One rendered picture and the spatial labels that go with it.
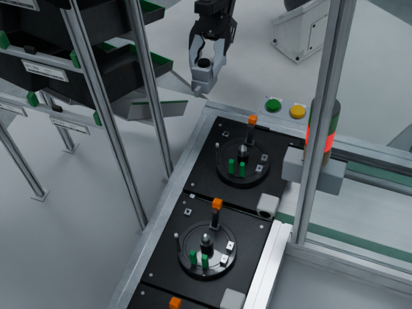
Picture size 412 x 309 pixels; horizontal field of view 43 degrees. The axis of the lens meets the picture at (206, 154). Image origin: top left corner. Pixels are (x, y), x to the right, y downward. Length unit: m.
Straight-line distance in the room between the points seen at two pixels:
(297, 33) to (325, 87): 0.86
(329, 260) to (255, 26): 0.90
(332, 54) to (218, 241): 0.61
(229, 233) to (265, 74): 0.64
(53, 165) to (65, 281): 0.36
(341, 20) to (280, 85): 0.96
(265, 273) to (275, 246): 0.07
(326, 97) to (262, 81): 0.86
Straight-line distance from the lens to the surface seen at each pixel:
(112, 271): 1.39
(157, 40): 1.85
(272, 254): 1.27
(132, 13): 1.04
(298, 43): 1.69
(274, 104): 1.49
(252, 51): 1.79
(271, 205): 1.28
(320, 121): 0.89
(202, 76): 1.25
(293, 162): 1.05
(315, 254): 1.30
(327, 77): 0.81
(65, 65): 0.95
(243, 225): 1.28
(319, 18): 1.69
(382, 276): 1.31
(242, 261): 1.24
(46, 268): 1.44
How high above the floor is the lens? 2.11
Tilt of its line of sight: 55 degrees down
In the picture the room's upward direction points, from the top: 6 degrees counter-clockwise
